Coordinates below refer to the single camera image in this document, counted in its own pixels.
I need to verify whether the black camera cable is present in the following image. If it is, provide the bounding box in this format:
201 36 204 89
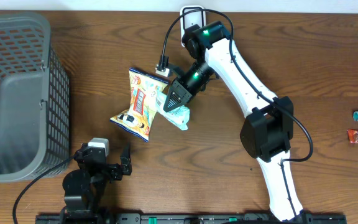
160 7 314 222
12 154 77 224

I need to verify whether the yellow snack chip bag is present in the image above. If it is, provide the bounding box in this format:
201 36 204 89
110 68 169 142

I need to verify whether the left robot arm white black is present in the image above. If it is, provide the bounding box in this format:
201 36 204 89
59 143 132 224

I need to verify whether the black right camera cable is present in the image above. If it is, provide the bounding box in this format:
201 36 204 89
160 7 314 222

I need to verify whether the black left camera cable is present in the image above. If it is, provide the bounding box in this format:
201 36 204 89
12 154 77 224

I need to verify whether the light blue snack packet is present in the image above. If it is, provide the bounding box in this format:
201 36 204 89
156 92 190 131

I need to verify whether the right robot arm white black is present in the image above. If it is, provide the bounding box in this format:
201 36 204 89
162 21 303 221

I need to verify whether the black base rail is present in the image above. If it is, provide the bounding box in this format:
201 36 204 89
35 212 347 224

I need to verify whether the grey plastic basket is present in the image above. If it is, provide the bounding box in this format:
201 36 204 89
0 12 70 183

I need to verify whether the white barcode scanner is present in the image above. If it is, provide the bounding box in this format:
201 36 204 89
180 5 206 47

